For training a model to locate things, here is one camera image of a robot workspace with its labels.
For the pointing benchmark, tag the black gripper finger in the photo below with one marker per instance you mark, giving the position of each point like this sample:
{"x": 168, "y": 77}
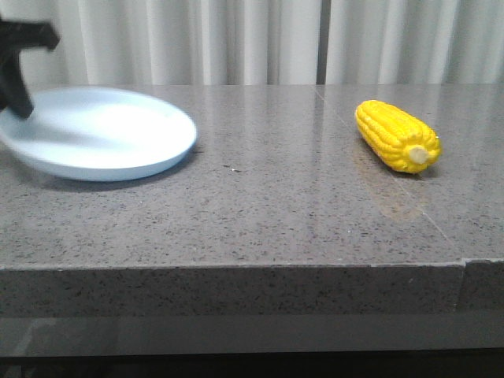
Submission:
{"x": 19, "y": 35}
{"x": 14, "y": 95}

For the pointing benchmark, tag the light blue round plate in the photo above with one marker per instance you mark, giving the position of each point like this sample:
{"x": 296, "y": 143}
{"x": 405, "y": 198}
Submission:
{"x": 99, "y": 134}

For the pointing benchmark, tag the yellow corn cob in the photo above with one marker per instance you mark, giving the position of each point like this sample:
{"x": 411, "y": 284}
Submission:
{"x": 402, "y": 142}

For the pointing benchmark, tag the white pleated curtain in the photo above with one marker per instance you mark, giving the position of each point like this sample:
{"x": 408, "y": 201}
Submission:
{"x": 265, "y": 42}

